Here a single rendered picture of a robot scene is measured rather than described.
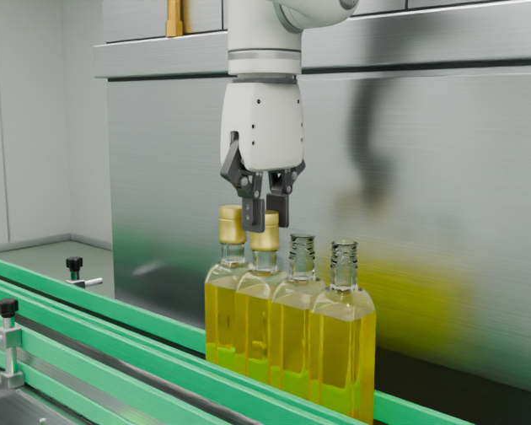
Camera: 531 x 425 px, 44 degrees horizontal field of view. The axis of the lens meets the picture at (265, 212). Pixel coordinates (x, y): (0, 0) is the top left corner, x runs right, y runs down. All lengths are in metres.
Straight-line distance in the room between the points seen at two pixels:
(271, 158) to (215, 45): 0.32
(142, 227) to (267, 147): 0.53
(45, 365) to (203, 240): 0.32
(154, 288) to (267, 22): 0.64
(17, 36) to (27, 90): 0.52
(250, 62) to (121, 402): 0.43
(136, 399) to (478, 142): 0.49
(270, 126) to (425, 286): 0.27
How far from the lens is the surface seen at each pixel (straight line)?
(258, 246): 0.76
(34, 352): 1.01
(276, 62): 0.72
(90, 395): 0.90
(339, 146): 0.85
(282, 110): 0.75
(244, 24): 0.73
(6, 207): 6.98
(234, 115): 0.73
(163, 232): 1.17
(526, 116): 0.73
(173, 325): 1.00
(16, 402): 1.05
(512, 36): 0.75
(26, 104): 7.03
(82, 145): 7.00
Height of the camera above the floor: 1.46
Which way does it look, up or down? 10 degrees down
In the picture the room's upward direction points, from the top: straight up
